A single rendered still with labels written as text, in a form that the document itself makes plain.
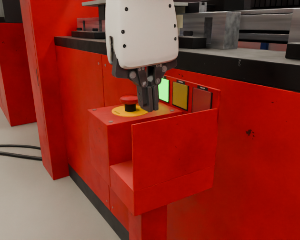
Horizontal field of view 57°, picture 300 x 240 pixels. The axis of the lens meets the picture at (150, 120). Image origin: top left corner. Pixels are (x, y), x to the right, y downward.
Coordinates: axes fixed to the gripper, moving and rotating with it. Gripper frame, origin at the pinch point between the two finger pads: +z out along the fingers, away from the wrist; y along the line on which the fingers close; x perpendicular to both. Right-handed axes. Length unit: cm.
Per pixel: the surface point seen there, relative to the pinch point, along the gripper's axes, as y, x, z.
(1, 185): 32, -137, 81
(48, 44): -11, -128, 1
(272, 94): -23.7, 4.7, 3.6
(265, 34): -60, -26, -3
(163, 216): -2.5, -2.1, 26.1
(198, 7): -36.1, -30.8, -12.2
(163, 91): -9.6, -10.8, 3.3
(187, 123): -3.8, 4.9, 3.9
